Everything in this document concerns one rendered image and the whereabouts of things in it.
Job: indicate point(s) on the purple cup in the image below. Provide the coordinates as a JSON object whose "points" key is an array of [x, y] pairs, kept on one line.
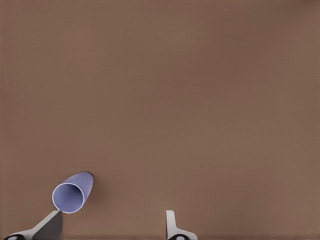
{"points": [[72, 192]]}

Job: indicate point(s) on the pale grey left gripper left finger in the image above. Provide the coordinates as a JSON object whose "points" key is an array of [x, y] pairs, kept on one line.
{"points": [[47, 226]]}

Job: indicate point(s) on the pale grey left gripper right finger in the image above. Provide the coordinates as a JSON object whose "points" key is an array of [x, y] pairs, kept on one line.
{"points": [[171, 225]]}

